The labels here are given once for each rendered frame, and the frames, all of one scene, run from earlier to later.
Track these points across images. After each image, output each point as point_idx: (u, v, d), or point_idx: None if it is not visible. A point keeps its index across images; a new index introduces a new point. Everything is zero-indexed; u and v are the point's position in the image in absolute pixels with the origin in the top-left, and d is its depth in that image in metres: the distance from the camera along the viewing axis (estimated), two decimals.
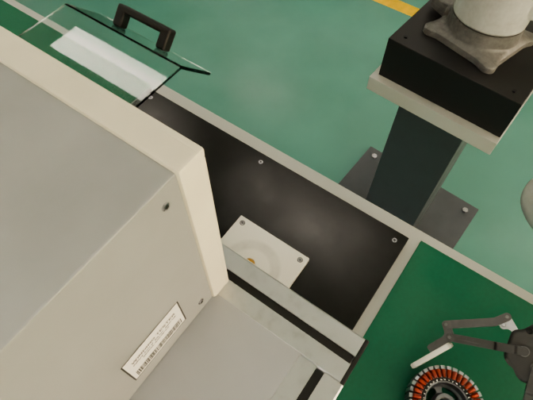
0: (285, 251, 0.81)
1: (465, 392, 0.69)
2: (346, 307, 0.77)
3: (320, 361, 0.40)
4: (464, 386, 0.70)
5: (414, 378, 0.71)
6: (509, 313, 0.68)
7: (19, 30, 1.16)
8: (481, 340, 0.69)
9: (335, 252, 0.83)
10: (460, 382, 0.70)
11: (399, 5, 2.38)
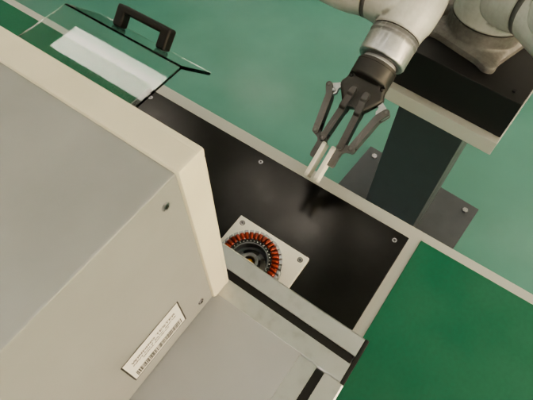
0: (285, 251, 0.81)
1: (259, 243, 0.79)
2: (346, 307, 0.77)
3: (320, 361, 0.40)
4: (257, 239, 0.79)
5: None
6: (327, 81, 0.84)
7: (19, 30, 1.16)
8: (334, 115, 0.83)
9: (335, 252, 0.83)
10: (253, 237, 0.79)
11: None
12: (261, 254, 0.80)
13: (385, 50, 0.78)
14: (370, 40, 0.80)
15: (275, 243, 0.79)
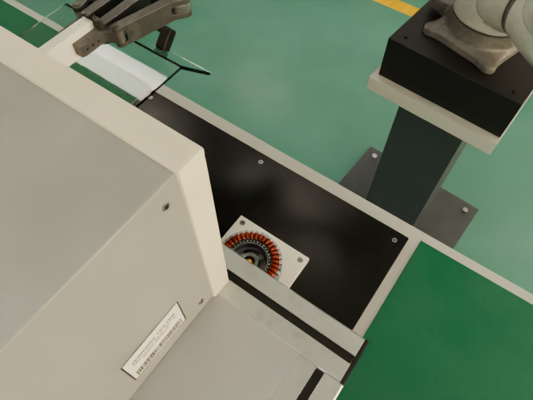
0: (285, 251, 0.81)
1: (259, 243, 0.79)
2: (346, 307, 0.77)
3: (320, 361, 0.40)
4: (257, 239, 0.79)
5: None
6: None
7: (19, 30, 1.16)
8: None
9: (335, 252, 0.83)
10: (253, 237, 0.79)
11: (399, 5, 2.38)
12: (261, 254, 0.80)
13: None
14: None
15: (275, 243, 0.79)
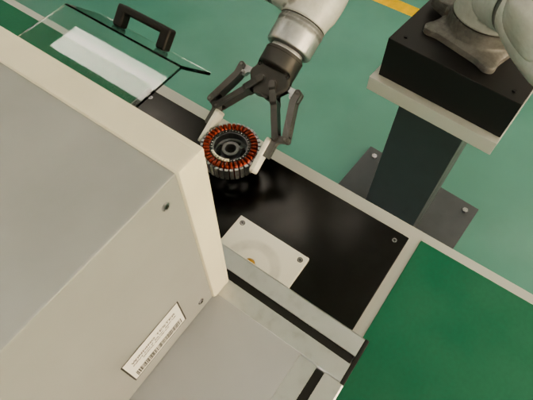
0: (285, 251, 0.81)
1: (240, 132, 0.87)
2: (346, 307, 0.77)
3: (320, 361, 0.40)
4: (239, 129, 0.87)
5: (201, 141, 0.86)
6: (241, 60, 0.86)
7: (19, 30, 1.16)
8: (235, 91, 0.86)
9: (335, 252, 0.83)
10: (235, 128, 0.87)
11: (399, 5, 2.38)
12: (242, 144, 0.88)
13: (287, 38, 0.80)
14: (274, 28, 0.82)
15: (254, 133, 0.87)
